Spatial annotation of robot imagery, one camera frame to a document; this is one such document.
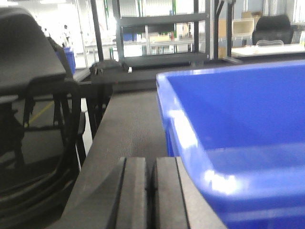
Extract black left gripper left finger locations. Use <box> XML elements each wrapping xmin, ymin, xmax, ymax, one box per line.
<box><xmin>51</xmin><ymin>157</ymin><xmax>149</xmax><ymax>229</ymax></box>

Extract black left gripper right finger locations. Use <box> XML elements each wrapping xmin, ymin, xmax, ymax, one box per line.
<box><xmin>152</xmin><ymin>157</ymin><xmax>227</xmax><ymax>229</ymax></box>

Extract distant blue bin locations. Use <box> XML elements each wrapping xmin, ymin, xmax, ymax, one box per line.
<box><xmin>63</xmin><ymin>47</ymin><xmax>76</xmax><ymax>75</ymax></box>

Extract black conveyor belt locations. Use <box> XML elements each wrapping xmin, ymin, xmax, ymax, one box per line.
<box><xmin>62</xmin><ymin>91</ymin><xmax>166</xmax><ymax>228</ymax></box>

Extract cardboard boxes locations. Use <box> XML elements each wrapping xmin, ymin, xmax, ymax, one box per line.
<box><xmin>218</xmin><ymin>11</ymin><xmax>262</xmax><ymax>58</ymax></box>

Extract white table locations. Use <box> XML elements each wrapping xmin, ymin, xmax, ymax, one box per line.
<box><xmin>231</xmin><ymin>43</ymin><xmax>305</xmax><ymax>57</ymax></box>

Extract black office chair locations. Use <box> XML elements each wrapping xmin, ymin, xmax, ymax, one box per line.
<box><xmin>252</xmin><ymin>14</ymin><xmax>294</xmax><ymax>45</ymax></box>

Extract large blue plastic bin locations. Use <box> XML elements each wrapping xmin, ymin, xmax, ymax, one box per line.
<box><xmin>156</xmin><ymin>60</ymin><xmax>305</xmax><ymax>229</ymax></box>

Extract black metal shelving unit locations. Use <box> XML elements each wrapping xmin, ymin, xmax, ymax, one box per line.
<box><xmin>90</xmin><ymin>0</ymin><xmax>235</xmax><ymax>71</ymax></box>

